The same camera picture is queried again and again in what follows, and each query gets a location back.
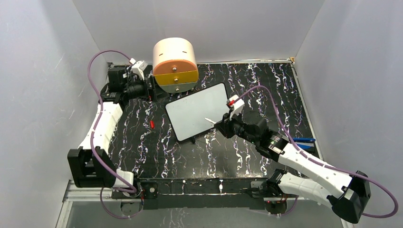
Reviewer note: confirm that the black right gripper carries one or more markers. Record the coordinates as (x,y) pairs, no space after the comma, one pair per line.
(224,126)

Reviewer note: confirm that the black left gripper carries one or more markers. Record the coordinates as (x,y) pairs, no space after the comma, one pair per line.
(152,90)

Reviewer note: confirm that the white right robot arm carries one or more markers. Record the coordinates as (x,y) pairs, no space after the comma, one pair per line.
(347,194)

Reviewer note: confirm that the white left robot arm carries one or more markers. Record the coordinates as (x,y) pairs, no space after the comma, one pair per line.
(90,164)

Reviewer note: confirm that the black framed whiteboard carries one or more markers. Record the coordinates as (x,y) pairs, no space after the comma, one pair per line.
(187,114)

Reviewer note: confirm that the blue whiteboard eraser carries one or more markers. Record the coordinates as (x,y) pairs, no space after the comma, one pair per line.
(307,144)

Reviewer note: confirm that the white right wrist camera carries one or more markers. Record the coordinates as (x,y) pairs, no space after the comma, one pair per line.
(235,105)

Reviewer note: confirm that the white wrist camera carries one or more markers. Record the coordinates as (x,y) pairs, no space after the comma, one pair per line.
(138,67)
(235,105)

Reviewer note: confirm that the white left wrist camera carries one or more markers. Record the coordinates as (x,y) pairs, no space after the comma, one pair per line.
(138,67)

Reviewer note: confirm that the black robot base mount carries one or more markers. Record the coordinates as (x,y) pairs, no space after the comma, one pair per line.
(250,193)

